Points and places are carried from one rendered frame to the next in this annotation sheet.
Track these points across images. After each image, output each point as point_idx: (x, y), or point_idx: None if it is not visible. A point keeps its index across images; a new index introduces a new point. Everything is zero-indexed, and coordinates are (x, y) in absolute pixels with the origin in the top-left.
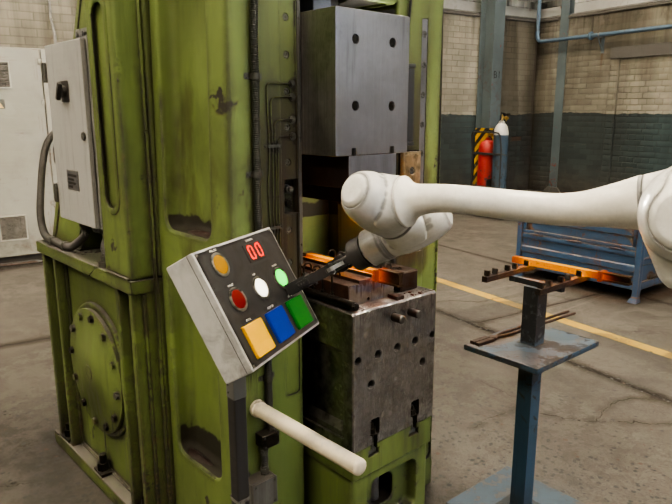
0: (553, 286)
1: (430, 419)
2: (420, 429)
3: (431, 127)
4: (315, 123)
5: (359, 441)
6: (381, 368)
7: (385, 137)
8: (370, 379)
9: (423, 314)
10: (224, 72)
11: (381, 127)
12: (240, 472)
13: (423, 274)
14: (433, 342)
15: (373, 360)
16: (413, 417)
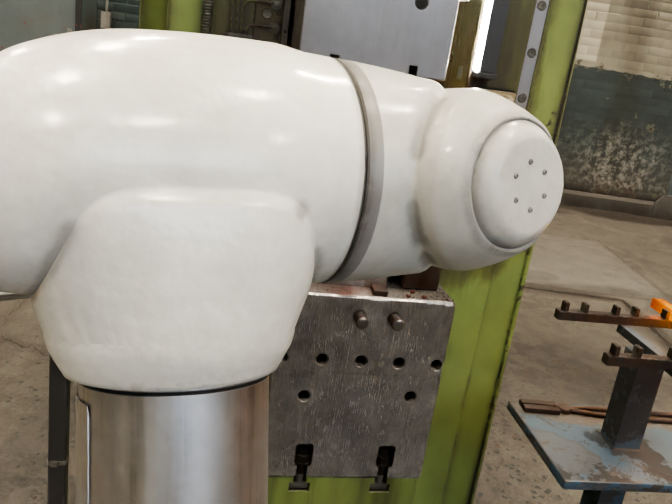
0: (646, 360)
1: (416, 482)
2: (393, 489)
3: (553, 61)
4: (298, 12)
5: (272, 463)
6: (326, 380)
7: (401, 49)
8: (302, 389)
9: (422, 330)
10: None
11: (395, 32)
12: (52, 427)
13: (495, 281)
14: (437, 377)
15: (311, 365)
16: (386, 468)
